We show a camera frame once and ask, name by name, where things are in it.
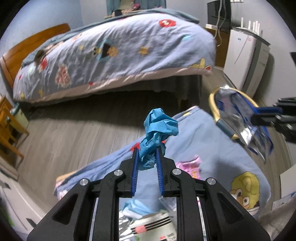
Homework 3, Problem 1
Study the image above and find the blue glove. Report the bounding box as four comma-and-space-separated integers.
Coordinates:
139, 108, 179, 171

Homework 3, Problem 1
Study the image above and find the blue silver snack bag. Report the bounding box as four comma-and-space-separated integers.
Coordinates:
215, 84, 274, 161

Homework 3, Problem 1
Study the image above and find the teal and yellow trash bin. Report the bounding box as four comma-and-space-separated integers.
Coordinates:
209, 86, 273, 141

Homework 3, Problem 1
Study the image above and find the blue cartoon cloth cushion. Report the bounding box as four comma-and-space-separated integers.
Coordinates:
54, 106, 271, 218

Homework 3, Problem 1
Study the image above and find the white paper sheet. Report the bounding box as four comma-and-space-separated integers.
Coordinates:
280, 165, 296, 198

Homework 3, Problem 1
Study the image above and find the white air purifier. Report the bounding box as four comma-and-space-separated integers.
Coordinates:
224, 27, 270, 97

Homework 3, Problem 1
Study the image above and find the bed with cartoon blue quilt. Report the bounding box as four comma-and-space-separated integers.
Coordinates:
13, 8, 216, 103

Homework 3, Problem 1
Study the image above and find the wooden cabinet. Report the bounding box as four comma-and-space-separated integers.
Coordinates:
205, 27, 230, 68

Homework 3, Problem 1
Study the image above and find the white green jar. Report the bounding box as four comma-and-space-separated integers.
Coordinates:
10, 103, 29, 129

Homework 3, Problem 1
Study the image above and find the small wooden stool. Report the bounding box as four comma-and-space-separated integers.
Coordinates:
1, 96, 30, 160

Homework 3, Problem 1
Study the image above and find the wooden headboard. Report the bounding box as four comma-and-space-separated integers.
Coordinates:
1, 23, 71, 89

